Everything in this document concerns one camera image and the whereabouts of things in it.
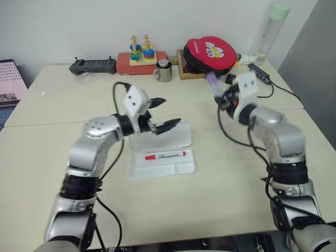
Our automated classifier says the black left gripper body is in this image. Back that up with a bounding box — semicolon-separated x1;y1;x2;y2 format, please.
138;109;160;136

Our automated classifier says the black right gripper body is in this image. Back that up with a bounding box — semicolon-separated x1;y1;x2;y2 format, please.
222;85;241;118

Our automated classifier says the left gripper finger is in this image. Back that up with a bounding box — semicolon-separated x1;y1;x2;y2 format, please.
154;118;182;136
150;97;167;109

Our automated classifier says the purple marker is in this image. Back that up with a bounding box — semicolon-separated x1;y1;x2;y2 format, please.
206;71;224;97

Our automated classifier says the white plastic pencil case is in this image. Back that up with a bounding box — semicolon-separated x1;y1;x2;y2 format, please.
128;118;196;181

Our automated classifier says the red marker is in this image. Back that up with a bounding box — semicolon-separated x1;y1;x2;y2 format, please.
144;151;187;161

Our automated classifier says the round black red-lidded case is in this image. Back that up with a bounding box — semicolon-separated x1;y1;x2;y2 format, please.
183;35;237;77

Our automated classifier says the steel mug with lid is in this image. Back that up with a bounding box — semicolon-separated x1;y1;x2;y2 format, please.
153;59;173;83

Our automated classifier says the brown wooden tray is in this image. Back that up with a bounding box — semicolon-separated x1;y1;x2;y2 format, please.
176;48;211;81

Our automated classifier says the crumpled white tissue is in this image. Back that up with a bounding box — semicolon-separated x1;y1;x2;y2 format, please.
237;54;259;66

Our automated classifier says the red flat box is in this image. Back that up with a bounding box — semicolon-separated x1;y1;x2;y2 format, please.
116;51;169;76

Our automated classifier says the colourful wooden stacking toy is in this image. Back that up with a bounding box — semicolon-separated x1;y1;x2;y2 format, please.
128;34;158;68

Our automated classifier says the black handheld remote controller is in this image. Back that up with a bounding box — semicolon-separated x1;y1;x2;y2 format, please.
69;56;117;76

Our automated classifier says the clear bottle with green lid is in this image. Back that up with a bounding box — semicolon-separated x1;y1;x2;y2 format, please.
251;2;291;66

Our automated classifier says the open laptop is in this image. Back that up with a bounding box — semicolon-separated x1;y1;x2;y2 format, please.
0;59;28;132

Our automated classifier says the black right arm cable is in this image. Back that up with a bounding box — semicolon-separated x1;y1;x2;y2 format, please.
216;103;323;234

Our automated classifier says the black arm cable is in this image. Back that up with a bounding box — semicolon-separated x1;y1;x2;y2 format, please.
89;82;133;252
216;103;323;234

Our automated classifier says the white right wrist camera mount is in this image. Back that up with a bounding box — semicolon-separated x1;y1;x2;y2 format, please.
233;74;260;120

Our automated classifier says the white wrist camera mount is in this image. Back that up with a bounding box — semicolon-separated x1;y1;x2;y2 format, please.
123;85;152;133
233;74;260;120

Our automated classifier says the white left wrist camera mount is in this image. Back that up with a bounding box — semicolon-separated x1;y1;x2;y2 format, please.
123;85;152;133

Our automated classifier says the black usb hub with cable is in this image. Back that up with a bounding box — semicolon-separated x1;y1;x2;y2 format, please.
247;62;302;102

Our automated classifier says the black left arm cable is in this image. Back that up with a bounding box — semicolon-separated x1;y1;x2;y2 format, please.
89;82;133;252

